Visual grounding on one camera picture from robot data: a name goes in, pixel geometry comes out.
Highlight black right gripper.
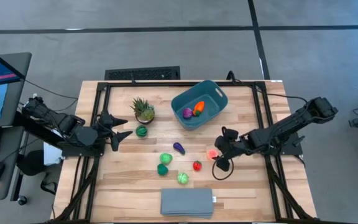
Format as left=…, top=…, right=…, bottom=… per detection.
left=214, top=126, right=251, bottom=159

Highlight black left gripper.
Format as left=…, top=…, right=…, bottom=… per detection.
left=94, top=110, right=134, bottom=147

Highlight toy watermelon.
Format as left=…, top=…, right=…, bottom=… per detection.
left=135, top=125, right=149, bottom=138

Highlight purple toy eggplant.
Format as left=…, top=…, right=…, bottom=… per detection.
left=172, top=142, right=186, bottom=156

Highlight orange toy carrot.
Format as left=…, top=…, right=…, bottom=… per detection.
left=193, top=100, right=206, bottom=117

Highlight light green toy cabbage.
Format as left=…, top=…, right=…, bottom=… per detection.
left=177, top=172, right=190, bottom=185

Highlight light green toy pepper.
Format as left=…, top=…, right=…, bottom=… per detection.
left=159, top=152, right=173, bottom=166

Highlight dark green toy broccoli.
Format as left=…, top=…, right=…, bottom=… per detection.
left=157, top=163, right=169, bottom=177

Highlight potted succulent plant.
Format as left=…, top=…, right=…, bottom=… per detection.
left=129, top=96, right=155, bottom=125

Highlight teal plastic bin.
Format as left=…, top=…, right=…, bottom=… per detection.
left=170, top=80, right=229, bottom=131

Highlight black keyboard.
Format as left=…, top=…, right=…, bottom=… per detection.
left=104, top=65, right=181, bottom=81

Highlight grey folded cloth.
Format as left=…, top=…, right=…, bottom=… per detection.
left=160, top=188, right=214, bottom=219

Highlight white paper sheet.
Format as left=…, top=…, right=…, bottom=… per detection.
left=44, top=141, right=63, bottom=166

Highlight black bag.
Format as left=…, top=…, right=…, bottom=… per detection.
left=16, top=149, right=47, bottom=177

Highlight grey desk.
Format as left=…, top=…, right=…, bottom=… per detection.
left=0, top=52, right=32, bottom=202

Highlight black desk leg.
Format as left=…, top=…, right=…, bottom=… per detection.
left=10, top=174, right=24, bottom=202

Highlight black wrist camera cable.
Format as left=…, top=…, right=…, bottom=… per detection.
left=211, top=155, right=235, bottom=181

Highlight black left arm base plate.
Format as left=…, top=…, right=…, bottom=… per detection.
left=61, top=141, right=106, bottom=157

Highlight black power cable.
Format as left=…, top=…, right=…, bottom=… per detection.
left=226, top=70, right=309, bottom=103

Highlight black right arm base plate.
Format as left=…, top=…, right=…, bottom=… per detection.
left=257, top=130, right=303, bottom=157

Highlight black aluminium table frame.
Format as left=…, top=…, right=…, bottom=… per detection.
left=50, top=80, right=321, bottom=224

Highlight black floor cable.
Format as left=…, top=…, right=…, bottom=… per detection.
left=20, top=77, right=79, bottom=100

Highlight black strap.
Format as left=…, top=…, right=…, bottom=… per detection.
left=40, top=172, right=58, bottom=196

